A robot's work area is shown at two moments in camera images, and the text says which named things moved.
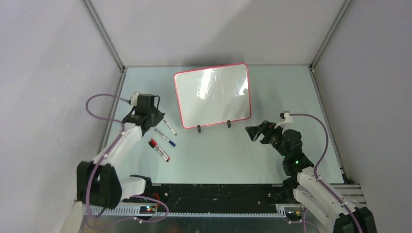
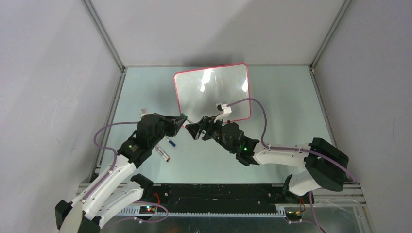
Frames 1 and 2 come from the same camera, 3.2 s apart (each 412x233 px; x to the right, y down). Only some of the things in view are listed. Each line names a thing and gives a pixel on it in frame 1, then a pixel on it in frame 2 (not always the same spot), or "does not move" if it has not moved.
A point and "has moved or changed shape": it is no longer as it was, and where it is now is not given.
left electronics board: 147,209 does not move
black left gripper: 160,116 to 174,125
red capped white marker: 160,149 does not move
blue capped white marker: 165,138 does not move
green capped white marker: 170,127 has moved or changed shape
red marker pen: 152,145 does not move
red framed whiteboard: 214,95 does not move
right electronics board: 294,214 does not move
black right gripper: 266,128 to 196,128
